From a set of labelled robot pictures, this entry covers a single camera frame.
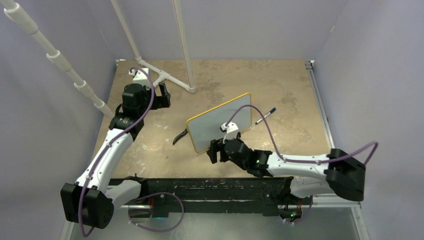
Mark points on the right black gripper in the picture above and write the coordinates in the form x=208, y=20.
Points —
x=217, y=145

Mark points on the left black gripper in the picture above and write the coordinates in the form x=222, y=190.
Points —
x=161, y=101

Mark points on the yellow framed whiteboard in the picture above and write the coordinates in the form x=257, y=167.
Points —
x=205, y=126

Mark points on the white marker pen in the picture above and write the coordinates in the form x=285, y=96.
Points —
x=265, y=116

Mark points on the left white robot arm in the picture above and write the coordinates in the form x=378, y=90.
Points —
x=88, y=200

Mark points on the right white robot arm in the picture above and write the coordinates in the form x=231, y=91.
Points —
x=334, y=173

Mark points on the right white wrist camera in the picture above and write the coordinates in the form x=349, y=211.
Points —
x=230, y=131

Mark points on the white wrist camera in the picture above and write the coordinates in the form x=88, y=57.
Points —
x=138, y=77
x=230, y=131

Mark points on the black handled pliers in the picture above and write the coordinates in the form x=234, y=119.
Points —
x=179, y=136

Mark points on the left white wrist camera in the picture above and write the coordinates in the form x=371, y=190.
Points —
x=138, y=77

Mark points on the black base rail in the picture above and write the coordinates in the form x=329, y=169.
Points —
x=234, y=195

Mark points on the right aluminium side rail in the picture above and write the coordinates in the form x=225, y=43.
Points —
x=310, y=69

